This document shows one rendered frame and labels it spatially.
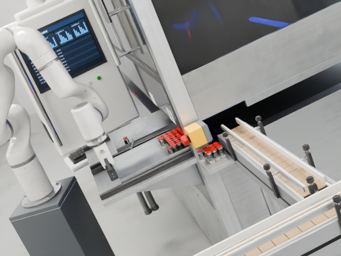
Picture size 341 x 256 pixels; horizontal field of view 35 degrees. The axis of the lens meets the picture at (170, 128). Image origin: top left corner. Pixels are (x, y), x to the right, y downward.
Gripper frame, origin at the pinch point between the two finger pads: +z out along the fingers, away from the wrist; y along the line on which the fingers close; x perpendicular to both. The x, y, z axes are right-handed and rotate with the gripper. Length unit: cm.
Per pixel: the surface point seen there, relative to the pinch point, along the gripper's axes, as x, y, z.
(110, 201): 4.9, -11.2, 4.9
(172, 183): -20.5, -2.7, 13.6
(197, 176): -30.9, -2.6, 15.5
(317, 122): -84, -12, 13
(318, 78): -101, 13, 6
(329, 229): -43, -95, 0
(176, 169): -23.4, -11.1, 4.8
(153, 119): -29, 54, 4
